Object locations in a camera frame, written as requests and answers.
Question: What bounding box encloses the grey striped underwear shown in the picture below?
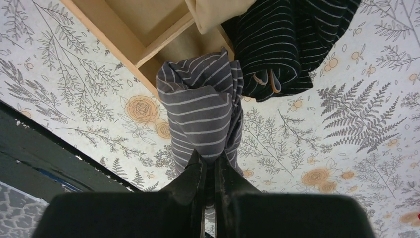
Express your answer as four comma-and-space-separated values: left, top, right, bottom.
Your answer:
156, 48, 244, 174

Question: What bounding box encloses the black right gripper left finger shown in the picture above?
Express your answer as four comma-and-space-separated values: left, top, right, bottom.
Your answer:
33, 151, 207, 238

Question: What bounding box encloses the floral patterned bed sheet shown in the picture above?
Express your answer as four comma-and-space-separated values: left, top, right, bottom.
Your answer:
0, 0, 420, 238

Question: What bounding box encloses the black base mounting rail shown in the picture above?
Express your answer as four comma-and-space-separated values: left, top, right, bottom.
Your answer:
0, 102, 138, 202

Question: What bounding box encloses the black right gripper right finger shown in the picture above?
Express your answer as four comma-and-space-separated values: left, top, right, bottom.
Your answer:
214, 157, 375, 238

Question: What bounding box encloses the beige rolled sock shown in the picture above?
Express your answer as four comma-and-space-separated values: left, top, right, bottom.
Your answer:
185, 0, 256, 35

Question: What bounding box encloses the wooden divided organizer box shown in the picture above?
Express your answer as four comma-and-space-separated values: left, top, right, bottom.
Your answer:
63, 0, 234, 96

